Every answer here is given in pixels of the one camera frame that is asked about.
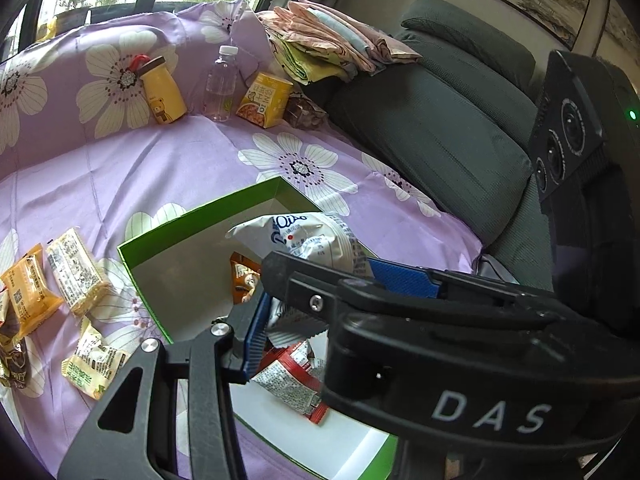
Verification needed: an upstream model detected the orange-yellow snack packet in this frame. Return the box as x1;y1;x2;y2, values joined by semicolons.
0;242;65;336

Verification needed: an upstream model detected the green cardboard box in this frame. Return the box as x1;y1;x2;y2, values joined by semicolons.
116;176;401;480

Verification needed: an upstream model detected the yellow bear bottle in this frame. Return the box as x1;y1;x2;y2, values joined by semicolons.
131;53;188;126

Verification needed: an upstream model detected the gold snack packet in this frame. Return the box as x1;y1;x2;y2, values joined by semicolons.
0;305;33;401

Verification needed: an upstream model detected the red snack packet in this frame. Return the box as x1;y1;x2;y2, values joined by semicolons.
250;340;328;426

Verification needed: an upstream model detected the yellow carton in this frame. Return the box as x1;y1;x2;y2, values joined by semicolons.
236;71;295;129

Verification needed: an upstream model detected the stack of folded cloths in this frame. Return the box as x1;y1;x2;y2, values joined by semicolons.
257;0;423;83

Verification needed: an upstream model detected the pale cracker packet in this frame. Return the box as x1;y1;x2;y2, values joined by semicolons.
46;227;113;317

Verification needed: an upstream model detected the clear water bottle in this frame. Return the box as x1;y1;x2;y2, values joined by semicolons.
202;45;240;123

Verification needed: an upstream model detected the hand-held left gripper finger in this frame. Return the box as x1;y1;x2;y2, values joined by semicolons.
56;292;273;480

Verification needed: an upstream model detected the clear plastic snack bag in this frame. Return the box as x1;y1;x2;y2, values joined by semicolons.
285;95;328;133

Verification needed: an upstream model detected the small orange snack packet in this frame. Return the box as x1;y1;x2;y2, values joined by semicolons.
229;254;263;306

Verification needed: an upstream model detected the pale green-label snack packet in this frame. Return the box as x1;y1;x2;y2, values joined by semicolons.
61;316;133;401

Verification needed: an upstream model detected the grey sofa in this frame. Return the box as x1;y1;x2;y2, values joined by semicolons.
300;0;556;291

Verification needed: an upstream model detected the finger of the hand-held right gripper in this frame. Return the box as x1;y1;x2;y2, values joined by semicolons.
367;258;561;321
261;250;386;332

